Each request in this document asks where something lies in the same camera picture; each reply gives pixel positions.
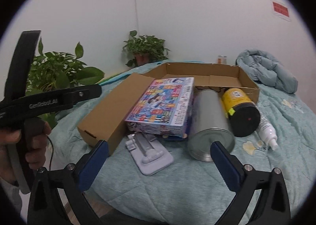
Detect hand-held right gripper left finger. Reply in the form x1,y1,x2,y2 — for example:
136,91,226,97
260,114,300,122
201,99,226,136
28,139,109,225

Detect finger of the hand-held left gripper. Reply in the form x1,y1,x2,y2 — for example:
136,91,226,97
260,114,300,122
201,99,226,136
5,30,41,103
62,84,102,107

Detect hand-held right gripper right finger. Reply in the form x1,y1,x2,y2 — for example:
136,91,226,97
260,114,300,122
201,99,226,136
210,141,291,225

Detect brown cardboard box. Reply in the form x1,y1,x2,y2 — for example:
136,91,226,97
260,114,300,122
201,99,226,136
77,62,260,157

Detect silver metal can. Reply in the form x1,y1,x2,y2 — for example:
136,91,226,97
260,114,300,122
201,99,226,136
187,89,235,162

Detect white spray bottle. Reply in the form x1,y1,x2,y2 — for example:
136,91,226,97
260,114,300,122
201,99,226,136
254,106,278,151

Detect yellow jar with black lid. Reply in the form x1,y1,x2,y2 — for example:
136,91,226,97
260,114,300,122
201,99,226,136
221,88,261,138

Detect colourful printed puzzle box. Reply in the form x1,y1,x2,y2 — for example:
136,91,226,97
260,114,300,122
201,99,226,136
125,77,195,138

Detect person's left hand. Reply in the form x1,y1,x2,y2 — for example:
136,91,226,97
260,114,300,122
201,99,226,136
0,122,52,181

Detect large leafy green plant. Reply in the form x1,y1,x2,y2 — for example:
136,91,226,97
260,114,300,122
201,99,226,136
26,39,105,127

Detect small potted green plant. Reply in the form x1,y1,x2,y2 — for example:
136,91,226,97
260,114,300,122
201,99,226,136
122,30,171,67

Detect light blue padded jacket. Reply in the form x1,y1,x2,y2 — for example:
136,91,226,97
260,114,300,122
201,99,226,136
236,49,299,94

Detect black cable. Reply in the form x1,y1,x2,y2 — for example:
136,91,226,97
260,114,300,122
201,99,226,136
46,136,54,172

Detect red wall sign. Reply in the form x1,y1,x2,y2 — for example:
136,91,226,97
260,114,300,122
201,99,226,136
270,0,292,22

